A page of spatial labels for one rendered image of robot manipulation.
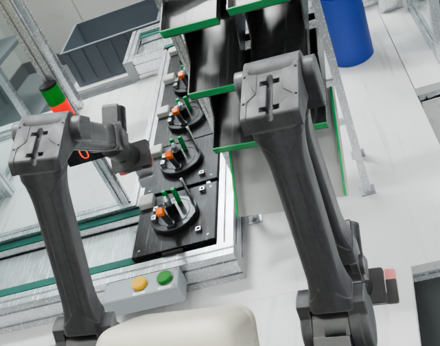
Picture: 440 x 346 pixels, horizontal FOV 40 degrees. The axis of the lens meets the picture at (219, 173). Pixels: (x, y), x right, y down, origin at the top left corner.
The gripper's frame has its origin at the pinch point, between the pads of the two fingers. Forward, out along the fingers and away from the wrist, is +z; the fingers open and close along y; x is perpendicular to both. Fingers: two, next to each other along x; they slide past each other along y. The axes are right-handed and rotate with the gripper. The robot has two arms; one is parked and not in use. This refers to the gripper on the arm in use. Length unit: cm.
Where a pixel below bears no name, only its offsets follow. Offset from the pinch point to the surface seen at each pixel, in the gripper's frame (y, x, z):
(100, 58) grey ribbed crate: 68, -119, 150
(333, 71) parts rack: -53, -8, -5
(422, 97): -79, -15, 57
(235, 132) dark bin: -26.5, 0.2, -5.1
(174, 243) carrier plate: -1.3, 20.3, 10.0
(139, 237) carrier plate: 9.7, 15.6, 14.0
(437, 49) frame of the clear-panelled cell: -88, -29, 54
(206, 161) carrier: -9.6, -5.6, 30.3
